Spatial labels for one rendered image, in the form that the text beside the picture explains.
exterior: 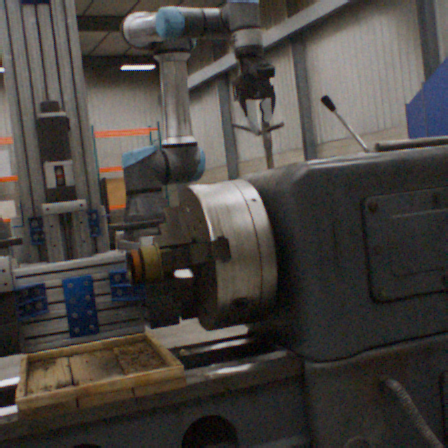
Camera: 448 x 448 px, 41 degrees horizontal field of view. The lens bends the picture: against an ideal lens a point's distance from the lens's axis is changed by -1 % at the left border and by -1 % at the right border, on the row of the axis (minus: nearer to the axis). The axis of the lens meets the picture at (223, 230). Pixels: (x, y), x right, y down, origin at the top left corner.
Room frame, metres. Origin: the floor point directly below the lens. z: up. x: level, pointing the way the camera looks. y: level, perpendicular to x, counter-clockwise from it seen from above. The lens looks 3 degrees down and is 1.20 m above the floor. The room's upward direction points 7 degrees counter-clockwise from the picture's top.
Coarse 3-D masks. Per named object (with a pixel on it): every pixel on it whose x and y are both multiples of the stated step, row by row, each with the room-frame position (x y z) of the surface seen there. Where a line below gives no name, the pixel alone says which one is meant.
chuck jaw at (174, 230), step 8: (168, 208) 1.34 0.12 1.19; (176, 208) 1.34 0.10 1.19; (168, 216) 1.32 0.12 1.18; (176, 216) 1.33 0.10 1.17; (160, 224) 1.31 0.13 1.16; (168, 224) 1.31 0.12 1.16; (176, 224) 1.31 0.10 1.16; (184, 224) 1.31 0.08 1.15; (160, 232) 1.31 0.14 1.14; (168, 232) 1.29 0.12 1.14; (176, 232) 1.30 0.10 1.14; (184, 232) 1.30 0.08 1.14; (160, 240) 1.28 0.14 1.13; (168, 240) 1.28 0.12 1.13; (176, 240) 1.28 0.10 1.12; (184, 240) 1.29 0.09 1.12; (192, 240) 1.29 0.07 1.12; (160, 248) 1.27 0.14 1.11; (168, 248) 1.28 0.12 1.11; (176, 248) 1.29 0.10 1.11
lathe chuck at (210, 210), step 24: (192, 192) 1.23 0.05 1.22; (216, 192) 1.22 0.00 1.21; (240, 192) 1.22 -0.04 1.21; (192, 216) 1.26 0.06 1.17; (216, 216) 1.16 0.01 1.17; (240, 216) 1.17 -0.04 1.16; (240, 240) 1.15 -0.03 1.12; (216, 264) 1.13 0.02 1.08; (240, 264) 1.15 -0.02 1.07; (216, 288) 1.15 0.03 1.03; (240, 288) 1.15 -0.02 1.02; (216, 312) 1.17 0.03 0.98; (240, 312) 1.19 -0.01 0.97
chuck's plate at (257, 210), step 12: (240, 180) 1.29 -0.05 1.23; (252, 192) 1.22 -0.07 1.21; (252, 204) 1.20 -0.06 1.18; (252, 216) 1.18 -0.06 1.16; (264, 216) 1.18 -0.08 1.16; (264, 228) 1.17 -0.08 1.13; (264, 240) 1.16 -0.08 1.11; (264, 252) 1.16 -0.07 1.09; (264, 264) 1.16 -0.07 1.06; (276, 264) 1.17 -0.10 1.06; (264, 276) 1.16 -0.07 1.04; (276, 276) 1.17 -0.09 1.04; (264, 288) 1.17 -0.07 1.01; (276, 288) 1.18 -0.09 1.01; (264, 300) 1.19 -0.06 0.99; (264, 312) 1.22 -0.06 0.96
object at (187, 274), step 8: (176, 272) 1.29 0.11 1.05; (184, 272) 1.29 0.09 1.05; (192, 272) 1.29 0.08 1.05; (200, 272) 1.30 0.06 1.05; (168, 280) 1.26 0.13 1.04; (176, 280) 1.26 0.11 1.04; (184, 280) 1.27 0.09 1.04; (192, 280) 1.27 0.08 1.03; (160, 288) 1.27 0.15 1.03; (168, 288) 1.26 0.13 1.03; (176, 288) 1.27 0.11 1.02; (184, 288) 1.27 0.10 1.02; (192, 288) 1.28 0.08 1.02; (168, 296) 1.31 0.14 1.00; (176, 296) 1.27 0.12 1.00; (184, 296) 1.28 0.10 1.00; (192, 296) 1.29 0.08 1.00; (184, 304) 1.29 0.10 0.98; (192, 304) 1.29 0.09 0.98; (184, 312) 1.29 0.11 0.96; (192, 312) 1.30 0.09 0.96
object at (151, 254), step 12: (132, 252) 1.23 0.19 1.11; (144, 252) 1.22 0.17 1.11; (156, 252) 1.23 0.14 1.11; (132, 264) 1.21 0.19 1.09; (144, 264) 1.21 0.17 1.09; (156, 264) 1.21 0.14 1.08; (132, 276) 1.21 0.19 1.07; (144, 276) 1.22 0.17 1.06; (156, 276) 1.22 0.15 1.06; (168, 276) 1.25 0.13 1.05
